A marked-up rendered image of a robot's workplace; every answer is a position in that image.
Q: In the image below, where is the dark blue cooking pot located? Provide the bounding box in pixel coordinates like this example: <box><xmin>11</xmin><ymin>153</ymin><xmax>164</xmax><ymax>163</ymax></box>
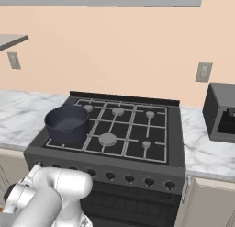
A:
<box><xmin>44</xmin><ymin>104</ymin><xmax>90</xmax><ymax>146</ymax></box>

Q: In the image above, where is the dark grey gas stove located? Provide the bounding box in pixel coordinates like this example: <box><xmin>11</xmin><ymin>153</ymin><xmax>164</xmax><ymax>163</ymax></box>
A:
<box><xmin>23</xmin><ymin>90</ymin><xmax>187</xmax><ymax>227</ymax></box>

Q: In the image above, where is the grey wall socket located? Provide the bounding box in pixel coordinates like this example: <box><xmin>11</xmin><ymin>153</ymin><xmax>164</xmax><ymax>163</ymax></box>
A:
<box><xmin>6</xmin><ymin>51</ymin><xmax>22</xmax><ymax>71</ymax></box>
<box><xmin>195</xmin><ymin>62</ymin><xmax>214</xmax><ymax>84</ymax></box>

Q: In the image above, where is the black oven door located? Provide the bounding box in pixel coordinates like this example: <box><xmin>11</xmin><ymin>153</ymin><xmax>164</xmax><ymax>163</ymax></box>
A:
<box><xmin>80</xmin><ymin>180</ymin><xmax>182</xmax><ymax>227</ymax></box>

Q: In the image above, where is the grey wall cupboard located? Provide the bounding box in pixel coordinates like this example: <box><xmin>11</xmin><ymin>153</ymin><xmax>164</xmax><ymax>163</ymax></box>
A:
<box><xmin>0</xmin><ymin>34</ymin><xmax>30</xmax><ymax>52</ymax></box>

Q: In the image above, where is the beige cupboard door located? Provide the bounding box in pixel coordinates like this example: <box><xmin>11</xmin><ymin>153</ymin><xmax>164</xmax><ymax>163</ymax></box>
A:
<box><xmin>0</xmin><ymin>147</ymin><xmax>31</xmax><ymax>207</ymax></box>
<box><xmin>173</xmin><ymin>176</ymin><xmax>235</xmax><ymax>227</ymax></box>

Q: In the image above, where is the dark grey toaster oven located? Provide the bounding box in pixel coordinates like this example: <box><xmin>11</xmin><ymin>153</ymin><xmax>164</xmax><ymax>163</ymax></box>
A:
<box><xmin>202</xmin><ymin>82</ymin><xmax>235</xmax><ymax>144</ymax></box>

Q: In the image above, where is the grey cupboard door handle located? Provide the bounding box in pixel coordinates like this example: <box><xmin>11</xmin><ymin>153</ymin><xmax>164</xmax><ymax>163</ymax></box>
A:
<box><xmin>182</xmin><ymin>176</ymin><xmax>190</xmax><ymax>205</ymax></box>

